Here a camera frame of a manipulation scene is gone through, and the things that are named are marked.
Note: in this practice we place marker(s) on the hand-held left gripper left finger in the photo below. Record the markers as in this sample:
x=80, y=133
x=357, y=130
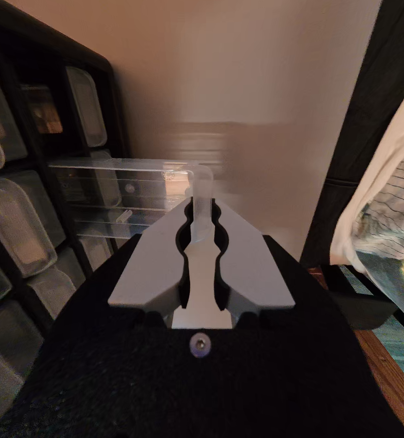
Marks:
x=150, y=273

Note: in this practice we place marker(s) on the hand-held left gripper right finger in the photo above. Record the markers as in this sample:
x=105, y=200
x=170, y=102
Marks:
x=256, y=273

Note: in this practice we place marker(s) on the clear plastic drawer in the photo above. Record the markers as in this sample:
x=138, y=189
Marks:
x=137, y=191

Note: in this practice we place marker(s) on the black drawer cabinet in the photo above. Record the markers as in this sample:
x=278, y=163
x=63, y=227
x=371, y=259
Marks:
x=34, y=44

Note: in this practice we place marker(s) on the person's white printed shirt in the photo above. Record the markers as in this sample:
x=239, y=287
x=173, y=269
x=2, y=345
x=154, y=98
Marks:
x=376, y=205

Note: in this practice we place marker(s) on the set of clear cabinet drawers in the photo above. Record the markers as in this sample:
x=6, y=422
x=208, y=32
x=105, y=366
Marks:
x=17, y=222

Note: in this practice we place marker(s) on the black panel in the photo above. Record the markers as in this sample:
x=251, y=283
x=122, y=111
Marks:
x=352, y=119

